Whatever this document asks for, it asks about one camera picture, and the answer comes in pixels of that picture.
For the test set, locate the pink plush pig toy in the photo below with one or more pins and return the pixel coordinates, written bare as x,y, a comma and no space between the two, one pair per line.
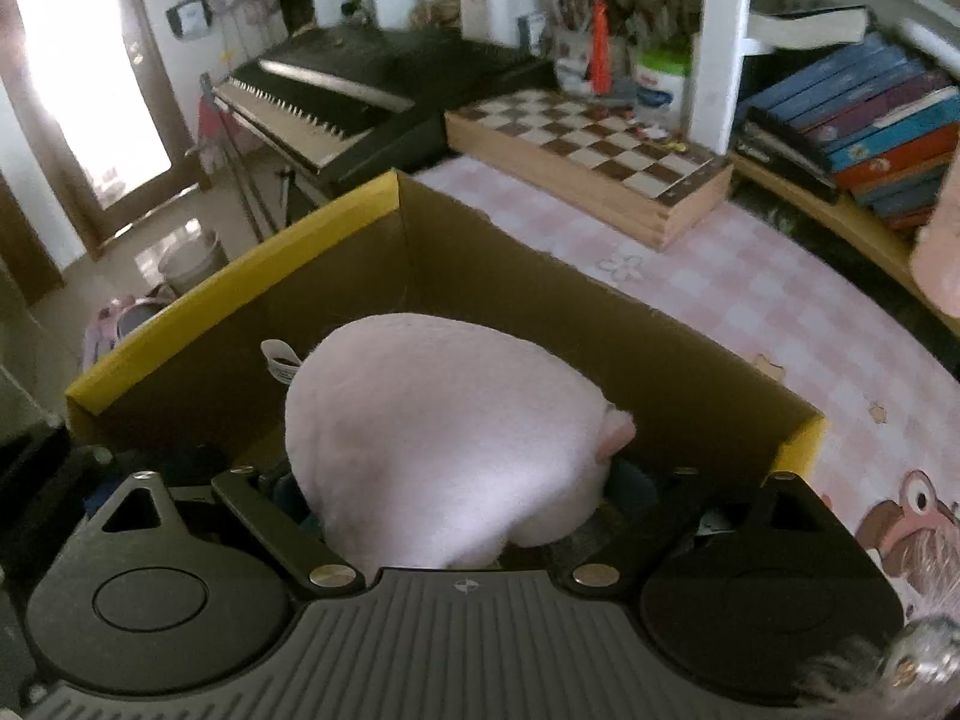
450,435

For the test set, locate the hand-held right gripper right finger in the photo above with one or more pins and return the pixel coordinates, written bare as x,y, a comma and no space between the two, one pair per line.
637,491

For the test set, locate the thick white book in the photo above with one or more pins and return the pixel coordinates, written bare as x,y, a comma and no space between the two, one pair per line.
810,26

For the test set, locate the white pen holder with pens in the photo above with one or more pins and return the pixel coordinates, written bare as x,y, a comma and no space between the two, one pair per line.
574,52

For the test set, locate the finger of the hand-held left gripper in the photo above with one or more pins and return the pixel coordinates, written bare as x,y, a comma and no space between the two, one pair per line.
67,491

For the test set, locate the green and white wipes tub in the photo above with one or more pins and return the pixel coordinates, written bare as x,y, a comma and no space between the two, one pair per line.
664,86

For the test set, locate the row of colourful books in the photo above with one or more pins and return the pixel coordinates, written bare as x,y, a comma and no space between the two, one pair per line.
862,120

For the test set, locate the desktop with pink checkered cloth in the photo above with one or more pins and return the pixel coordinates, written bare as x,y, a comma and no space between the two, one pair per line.
735,285

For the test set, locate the pink backpack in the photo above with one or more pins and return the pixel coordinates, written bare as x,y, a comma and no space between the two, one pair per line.
124,326

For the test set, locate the black electronic keyboard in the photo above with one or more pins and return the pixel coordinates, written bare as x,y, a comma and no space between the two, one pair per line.
360,82

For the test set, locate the hanging tote bag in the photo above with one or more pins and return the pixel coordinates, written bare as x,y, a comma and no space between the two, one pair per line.
187,15

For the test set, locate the yellow cardboard box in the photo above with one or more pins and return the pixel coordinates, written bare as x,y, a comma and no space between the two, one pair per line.
525,300

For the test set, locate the pink cylindrical container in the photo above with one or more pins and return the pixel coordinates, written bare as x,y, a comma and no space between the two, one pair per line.
941,247

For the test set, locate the wooden chessboard box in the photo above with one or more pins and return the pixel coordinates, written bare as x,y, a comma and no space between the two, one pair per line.
585,142

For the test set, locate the white bucket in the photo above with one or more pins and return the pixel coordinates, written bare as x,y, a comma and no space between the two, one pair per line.
191,262

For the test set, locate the black keyboard stand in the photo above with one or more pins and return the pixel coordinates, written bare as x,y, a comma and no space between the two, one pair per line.
255,180

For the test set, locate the bright glass door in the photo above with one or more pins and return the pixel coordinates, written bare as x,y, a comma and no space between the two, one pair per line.
82,75

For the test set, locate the white carton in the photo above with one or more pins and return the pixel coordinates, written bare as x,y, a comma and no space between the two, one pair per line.
472,4

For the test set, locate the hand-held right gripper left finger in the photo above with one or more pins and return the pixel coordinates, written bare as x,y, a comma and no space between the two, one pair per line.
262,514

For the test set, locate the white printed desk mat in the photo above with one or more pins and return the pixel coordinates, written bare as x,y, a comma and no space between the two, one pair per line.
900,450

